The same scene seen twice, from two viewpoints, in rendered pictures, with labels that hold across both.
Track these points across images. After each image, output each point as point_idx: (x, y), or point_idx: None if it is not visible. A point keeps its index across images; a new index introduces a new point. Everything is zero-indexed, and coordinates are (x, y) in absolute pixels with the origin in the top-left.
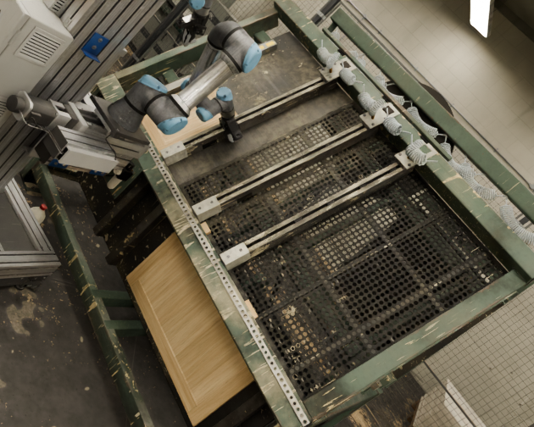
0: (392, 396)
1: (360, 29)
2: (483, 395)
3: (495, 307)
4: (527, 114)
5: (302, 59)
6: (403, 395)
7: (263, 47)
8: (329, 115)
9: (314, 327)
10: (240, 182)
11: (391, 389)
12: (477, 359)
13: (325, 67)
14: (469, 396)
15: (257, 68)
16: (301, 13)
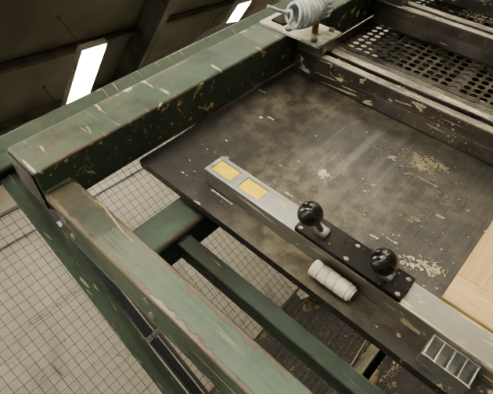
0: (324, 313)
1: (59, 109)
2: (265, 263)
3: None
4: None
5: (246, 118)
6: (306, 313)
7: (249, 181)
8: (385, 61)
9: (319, 383)
10: None
11: (313, 319)
12: (239, 266)
13: (304, 39)
14: (269, 275)
15: (317, 195)
16: (110, 102)
